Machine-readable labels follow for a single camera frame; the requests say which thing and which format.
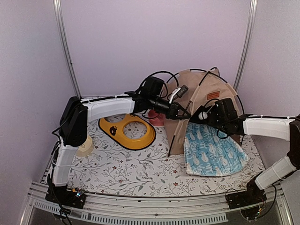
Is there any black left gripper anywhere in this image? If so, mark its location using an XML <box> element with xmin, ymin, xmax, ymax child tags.
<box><xmin>150</xmin><ymin>96</ymin><xmax>192</xmax><ymax>120</ymax></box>

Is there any beige pet tent fabric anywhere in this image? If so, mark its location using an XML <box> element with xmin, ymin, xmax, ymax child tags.
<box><xmin>165</xmin><ymin>67</ymin><xmax>243</xmax><ymax>157</ymax></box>

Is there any blue snowman print cushion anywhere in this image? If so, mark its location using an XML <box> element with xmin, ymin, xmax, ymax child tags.
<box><xmin>183</xmin><ymin>122</ymin><xmax>249</xmax><ymax>177</ymax></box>

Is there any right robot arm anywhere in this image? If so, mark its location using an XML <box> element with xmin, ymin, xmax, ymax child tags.
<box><xmin>199</xmin><ymin>98</ymin><xmax>300</xmax><ymax>204</ymax></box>

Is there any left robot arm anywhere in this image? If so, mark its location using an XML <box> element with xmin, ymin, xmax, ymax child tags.
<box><xmin>47</xmin><ymin>75</ymin><xmax>191</xmax><ymax>203</ymax></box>

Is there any pink pet bowl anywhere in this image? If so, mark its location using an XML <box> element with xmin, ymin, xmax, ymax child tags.
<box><xmin>148</xmin><ymin>110</ymin><xmax>165</xmax><ymax>127</ymax></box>

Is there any white pompom toy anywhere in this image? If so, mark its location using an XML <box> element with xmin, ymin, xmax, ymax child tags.
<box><xmin>198</xmin><ymin>112</ymin><xmax>208</xmax><ymax>120</ymax></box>

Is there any yellow bear bowl stand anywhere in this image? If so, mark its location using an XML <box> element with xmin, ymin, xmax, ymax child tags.
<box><xmin>98</xmin><ymin>114</ymin><xmax>156</xmax><ymax>150</ymax></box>

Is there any floral white table mat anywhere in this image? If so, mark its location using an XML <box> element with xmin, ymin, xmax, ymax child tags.
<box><xmin>67</xmin><ymin>120</ymin><xmax>264</xmax><ymax>197</ymax></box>

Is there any cream paw print bowl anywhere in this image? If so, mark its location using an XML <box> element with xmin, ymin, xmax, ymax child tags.
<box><xmin>75</xmin><ymin>135</ymin><xmax>94</xmax><ymax>157</ymax></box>

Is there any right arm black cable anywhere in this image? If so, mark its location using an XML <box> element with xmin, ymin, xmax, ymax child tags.
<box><xmin>201</xmin><ymin>98</ymin><xmax>278</xmax><ymax>220</ymax></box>

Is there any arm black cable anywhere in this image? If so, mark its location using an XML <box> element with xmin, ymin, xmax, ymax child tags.
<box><xmin>137</xmin><ymin>69</ymin><xmax>181</xmax><ymax>99</ymax></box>
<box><xmin>201</xmin><ymin>98</ymin><xmax>278</xmax><ymax>220</ymax></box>

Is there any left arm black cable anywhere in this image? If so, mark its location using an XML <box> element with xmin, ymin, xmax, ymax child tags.
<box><xmin>137</xmin><ymin>69</ymin><xmax>181</xmax><ymax>99</ymax></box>

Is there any aluminium right corner post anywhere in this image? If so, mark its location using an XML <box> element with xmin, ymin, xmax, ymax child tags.
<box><xmin>233</xmin><ymin>0</ymin><xmax>258</xmax><ymax>92</ymax></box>

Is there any aluminium corner post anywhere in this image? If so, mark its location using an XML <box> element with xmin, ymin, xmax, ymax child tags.
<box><xmin>53</xmin><ymin>0</ymin><xmax>82</xmax><ymax>98</ymax></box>
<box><xmin>233</xmin><ymin>0</ymin><xmax>258</xmax><ymax>92</ymax></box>

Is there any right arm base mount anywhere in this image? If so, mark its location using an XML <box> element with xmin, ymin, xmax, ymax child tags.
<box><xmin>225</xmin><ymin>178</ymin><xmax>267</xmax><ymax>209</ymax></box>

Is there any aluminium front rail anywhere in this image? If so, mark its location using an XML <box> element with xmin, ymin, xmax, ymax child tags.
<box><xmin>20</xmin><ymin>182</ymin><xmax>298</xmax><ymax>225</ymax></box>

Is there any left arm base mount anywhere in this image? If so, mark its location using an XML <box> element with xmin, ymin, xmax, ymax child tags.
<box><xmin>45</xmin><ymin>185</ymin><xmax>86</xmax><ymax>209</ymax></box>

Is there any aluminium left corner post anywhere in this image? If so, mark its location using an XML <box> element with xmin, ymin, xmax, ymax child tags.
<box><xmin>53</xmin><ymin>0</ymin><xmax>82</xmax><ymax>98</ymax></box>

